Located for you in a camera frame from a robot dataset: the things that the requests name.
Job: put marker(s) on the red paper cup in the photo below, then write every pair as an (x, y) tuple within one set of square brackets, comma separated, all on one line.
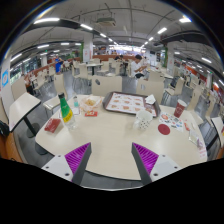
[(180, 109)]

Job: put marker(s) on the white dotted mug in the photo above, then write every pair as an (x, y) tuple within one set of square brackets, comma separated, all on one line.
[(144, 120)]

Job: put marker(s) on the group of cafeteria chairs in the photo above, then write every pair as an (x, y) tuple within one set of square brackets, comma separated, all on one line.
[(81, 70)]

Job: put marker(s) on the colourful printed leaflet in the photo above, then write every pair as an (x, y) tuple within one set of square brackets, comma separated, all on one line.
[(171, 120)]

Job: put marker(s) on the group of ceiling lights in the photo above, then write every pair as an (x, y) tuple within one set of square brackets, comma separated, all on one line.
[(46, 20)]

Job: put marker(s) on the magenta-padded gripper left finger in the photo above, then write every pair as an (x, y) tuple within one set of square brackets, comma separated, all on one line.
[(77, 158)]

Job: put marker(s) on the person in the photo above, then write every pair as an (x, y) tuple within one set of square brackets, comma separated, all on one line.
[(58, 65), (120, 58), (136, 66)]

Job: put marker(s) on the white crumpled napkin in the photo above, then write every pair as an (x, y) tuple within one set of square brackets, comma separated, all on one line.
[(150, 99)]

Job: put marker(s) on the clear plastic packet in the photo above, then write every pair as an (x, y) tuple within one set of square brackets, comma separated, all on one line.
[(194, 136)]

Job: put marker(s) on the red printed flat packet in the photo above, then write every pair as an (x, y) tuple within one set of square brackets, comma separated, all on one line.
[(90, 113)]

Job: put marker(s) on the green drink bottle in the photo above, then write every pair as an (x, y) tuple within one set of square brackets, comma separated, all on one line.
[(66, 113)]

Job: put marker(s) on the ceiling air conditioner unit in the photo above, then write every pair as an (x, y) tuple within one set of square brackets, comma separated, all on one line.
[(106, 21)]

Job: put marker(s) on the flat round red coaster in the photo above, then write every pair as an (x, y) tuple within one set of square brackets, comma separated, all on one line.
[(164, 129)]

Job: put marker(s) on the white paper slip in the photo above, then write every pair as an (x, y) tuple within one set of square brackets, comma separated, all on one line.
[(77, 111)]

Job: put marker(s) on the blue square wall sign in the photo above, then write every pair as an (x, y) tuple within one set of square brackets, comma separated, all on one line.
[(5, 78)]

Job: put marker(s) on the white side table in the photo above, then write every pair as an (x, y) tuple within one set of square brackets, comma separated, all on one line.
[(218, 126), (23, 108)]

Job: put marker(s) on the clear plastic food bag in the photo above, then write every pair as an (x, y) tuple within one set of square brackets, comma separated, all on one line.
[(90, 102)]

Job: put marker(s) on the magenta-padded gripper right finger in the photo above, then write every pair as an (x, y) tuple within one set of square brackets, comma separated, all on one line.
[(146, 159)]

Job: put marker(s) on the small clear plastic bottle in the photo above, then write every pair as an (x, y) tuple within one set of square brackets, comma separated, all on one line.
[(76, 101)]

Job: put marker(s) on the red printed paper sheet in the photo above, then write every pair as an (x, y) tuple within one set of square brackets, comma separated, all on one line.
[(202, 151)]

